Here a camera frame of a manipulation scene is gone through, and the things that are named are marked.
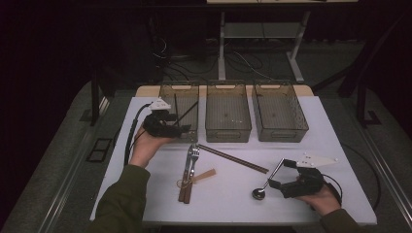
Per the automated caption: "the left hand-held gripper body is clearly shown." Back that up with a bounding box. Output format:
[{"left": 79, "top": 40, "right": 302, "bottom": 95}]
[{"left": 143, "top": 97, "right": 183, "bottom": 139}]

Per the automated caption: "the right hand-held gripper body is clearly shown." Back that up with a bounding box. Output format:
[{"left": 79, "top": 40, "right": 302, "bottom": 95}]
[{"left": 279, "top": 152, "right": 340, "bottom": 199}]

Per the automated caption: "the all-metal spoon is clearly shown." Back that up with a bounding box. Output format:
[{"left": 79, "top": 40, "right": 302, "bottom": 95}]
[{"left": 252, "top": 158, "right": 287, "bottom": 201}]

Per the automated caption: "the brown chopstick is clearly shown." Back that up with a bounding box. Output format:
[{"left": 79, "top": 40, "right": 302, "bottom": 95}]
[
  {"left": 197, "top": 143, "right": 270, "bottom": 173},
  {"left": 197, "top": 145, "right": 269, "bottom": 175}
]

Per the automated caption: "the wooden-handled spoon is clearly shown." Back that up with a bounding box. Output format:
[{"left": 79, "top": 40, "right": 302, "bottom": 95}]
[{"left": 176, "top": 167, "right": 217, "bottom": 189}]

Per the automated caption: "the aluminium floor rail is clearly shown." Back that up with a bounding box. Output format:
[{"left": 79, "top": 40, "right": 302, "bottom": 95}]
[
  {"left": 359, "top": 127, "right": 412, "bottom": 229},
  {"left": 38, "top": 96, "right": 110, "bottom": 233}
]

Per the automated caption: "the white metal desk frame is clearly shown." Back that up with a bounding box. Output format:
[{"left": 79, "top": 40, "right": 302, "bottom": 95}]
[{"left": 206, "top": 0, "right": 360, "bottom": 84}]

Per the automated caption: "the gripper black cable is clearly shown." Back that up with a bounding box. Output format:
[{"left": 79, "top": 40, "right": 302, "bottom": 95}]
[
  {"left": 123, "top": 102, "right": 154, "bottom": 167},
  {"left": 323, "top": 174, "right": 344, "bottom": 207}
]

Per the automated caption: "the person's right hand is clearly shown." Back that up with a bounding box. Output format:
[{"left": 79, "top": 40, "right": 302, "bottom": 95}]
[{"left": 295, "top": 185, "right": 342, "bottom": 216}]

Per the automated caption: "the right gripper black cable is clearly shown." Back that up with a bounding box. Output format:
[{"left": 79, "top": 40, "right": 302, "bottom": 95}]
[{"left": 323, "top": 174, "right": 344, "bottom": 207}]

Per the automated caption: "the black metal stand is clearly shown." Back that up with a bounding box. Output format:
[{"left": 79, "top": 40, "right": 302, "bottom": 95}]
[
  {"left": 89, "top": 69, "right": 113, "bottom": 127},
  {"left": 338, "top": 18, "right": 383, "bottom": 129}
]

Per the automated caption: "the person's left hand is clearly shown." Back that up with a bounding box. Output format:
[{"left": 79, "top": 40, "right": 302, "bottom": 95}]
[{"left": 128, "top": 125, "right": 177, "bottom": 169}]

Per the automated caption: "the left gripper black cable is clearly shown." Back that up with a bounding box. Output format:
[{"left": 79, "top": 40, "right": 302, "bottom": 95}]
[{"left": 123, "top": 102, "right": 154, "bottom": 167}]

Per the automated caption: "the tangle of floor cables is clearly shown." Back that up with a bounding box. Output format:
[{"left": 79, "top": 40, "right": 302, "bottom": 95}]
[{"left": 151, "top": 38, "right": 276, "bottom": 83}]

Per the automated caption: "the long black cable loop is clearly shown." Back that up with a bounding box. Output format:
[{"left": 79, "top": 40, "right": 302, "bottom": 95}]
[{"left": 342, "top": 143, "right": 383, "bottom": 212}]

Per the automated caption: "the smoky clear plastic bin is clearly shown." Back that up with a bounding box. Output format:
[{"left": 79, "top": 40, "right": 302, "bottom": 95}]
[
  {"left": 252, "top": 80, "right": 310, "bottom": 144},
  {"left": 151, "top": 81, "right": 200, "bottom": 145},
  {"left": 204, "top": 80, "right": 253, "bottom": 144}
]

